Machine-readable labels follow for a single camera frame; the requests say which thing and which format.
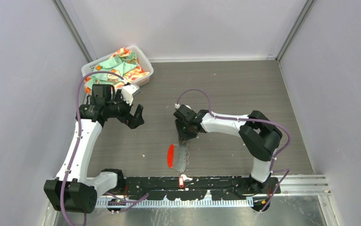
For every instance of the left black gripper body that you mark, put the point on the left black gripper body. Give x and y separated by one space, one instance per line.
119 108

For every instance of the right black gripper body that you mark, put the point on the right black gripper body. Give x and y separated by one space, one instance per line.
187 124

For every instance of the red keyring with metal chain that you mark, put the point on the red keyring with metal chain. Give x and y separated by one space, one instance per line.
178 156

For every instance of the key with red tag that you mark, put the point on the key with red tag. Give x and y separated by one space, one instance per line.
182 179

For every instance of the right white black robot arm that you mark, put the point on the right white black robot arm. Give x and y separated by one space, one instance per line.
260 136

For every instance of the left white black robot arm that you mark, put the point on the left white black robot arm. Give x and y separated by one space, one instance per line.
71 190

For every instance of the colourful patterned cloth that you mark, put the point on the colourful patterned cloth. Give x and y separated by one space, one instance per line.
118 67

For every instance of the white plastic basket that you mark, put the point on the white plastic basket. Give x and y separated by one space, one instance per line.
143 62

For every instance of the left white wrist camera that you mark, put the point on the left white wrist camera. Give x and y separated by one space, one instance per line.
128 92

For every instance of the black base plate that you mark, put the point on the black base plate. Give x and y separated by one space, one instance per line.
220 188

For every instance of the aluminium front rail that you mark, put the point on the aluminium front rail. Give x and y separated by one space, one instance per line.
310 185

